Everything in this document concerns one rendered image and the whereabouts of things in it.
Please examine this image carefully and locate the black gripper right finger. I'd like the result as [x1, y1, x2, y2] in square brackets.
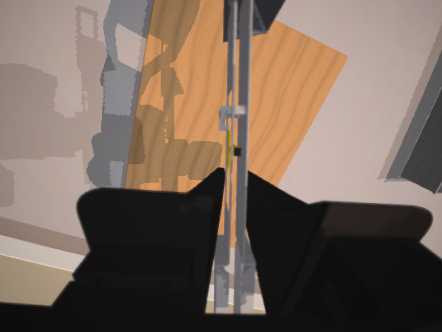
[246, 170, 433, 314]

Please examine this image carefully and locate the orange-brown wooden board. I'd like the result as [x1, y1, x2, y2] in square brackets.
[124, 0, 347, 192]

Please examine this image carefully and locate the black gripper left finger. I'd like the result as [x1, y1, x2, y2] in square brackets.
[76, 167, 225, 313]

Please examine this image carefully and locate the grey rectangular roasting tin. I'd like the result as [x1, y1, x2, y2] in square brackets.
[400, 89, 442, 195]

